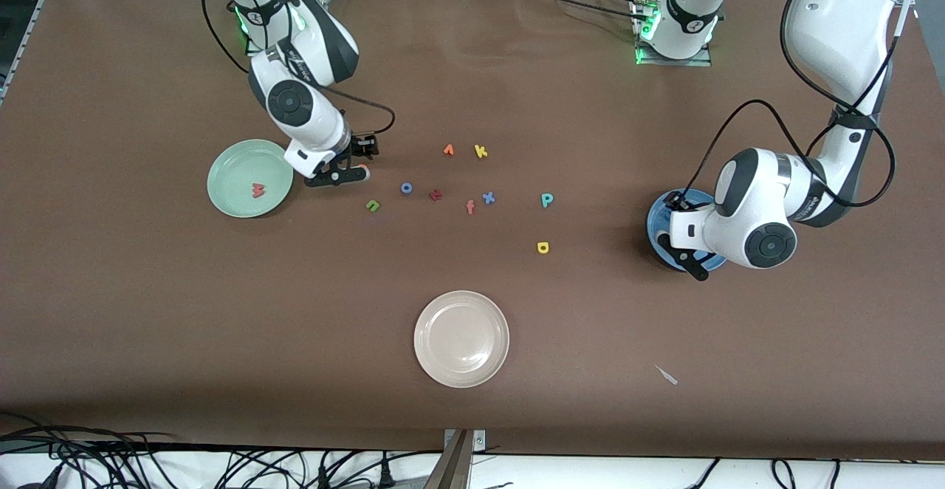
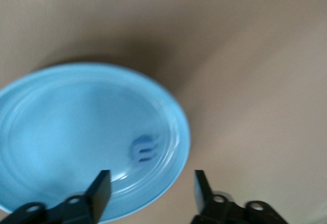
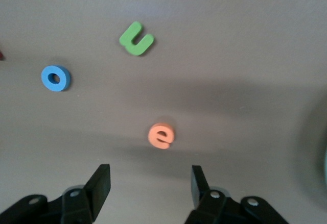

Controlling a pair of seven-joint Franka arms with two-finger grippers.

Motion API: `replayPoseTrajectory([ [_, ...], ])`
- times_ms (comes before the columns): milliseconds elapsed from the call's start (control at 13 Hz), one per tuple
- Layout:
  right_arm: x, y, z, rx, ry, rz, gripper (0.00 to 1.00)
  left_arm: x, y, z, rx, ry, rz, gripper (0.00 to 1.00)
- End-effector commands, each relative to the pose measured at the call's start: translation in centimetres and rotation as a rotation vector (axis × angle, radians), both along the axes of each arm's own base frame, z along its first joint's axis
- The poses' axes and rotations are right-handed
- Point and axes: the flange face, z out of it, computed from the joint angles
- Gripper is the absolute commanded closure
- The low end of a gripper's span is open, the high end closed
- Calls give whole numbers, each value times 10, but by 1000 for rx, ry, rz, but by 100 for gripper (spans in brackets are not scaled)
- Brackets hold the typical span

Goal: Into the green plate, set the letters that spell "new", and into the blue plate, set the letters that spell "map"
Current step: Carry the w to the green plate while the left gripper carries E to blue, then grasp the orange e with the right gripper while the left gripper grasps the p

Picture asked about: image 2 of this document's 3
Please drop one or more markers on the blue plate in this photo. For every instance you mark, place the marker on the blue plate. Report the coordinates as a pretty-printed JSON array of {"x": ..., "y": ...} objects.
[{"x": 64, "y": 132}]

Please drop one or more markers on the lavender foam letter m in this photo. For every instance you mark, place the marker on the lavender foam letter m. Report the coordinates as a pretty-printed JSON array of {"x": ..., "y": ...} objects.
[{"x": 135, "y": 150}]

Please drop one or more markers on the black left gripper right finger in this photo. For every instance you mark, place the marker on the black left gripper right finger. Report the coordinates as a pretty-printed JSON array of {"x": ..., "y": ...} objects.
[{"x": 204, "y": 198}]

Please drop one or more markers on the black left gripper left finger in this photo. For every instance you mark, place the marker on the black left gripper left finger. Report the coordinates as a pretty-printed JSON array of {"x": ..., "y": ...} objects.
[{"x": 99, "y": 196}]

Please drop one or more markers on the brown table cover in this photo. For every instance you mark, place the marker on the brown table cover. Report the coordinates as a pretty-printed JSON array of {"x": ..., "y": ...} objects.
[{"x": 230, "y": 55}]

